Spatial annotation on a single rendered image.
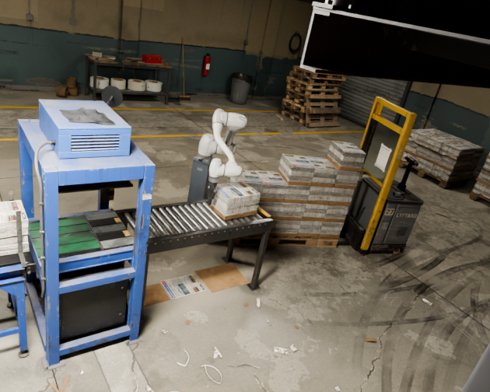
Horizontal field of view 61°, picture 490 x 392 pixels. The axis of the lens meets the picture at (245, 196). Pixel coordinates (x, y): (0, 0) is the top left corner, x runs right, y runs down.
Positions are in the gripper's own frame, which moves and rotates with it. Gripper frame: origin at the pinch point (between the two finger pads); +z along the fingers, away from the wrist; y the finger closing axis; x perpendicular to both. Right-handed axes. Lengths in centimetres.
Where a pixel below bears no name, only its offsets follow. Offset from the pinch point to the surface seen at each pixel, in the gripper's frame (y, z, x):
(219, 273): 7, 93, -32
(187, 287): -3, 93, 11
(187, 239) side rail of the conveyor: -27.1, 17.2, 34.4
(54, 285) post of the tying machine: -47, 21, 141
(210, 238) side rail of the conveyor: -27.1, 20.8, 11.3
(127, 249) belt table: -31, 14, 86
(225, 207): -12.1, 0.8, -9.3
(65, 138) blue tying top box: -29, -75, 130
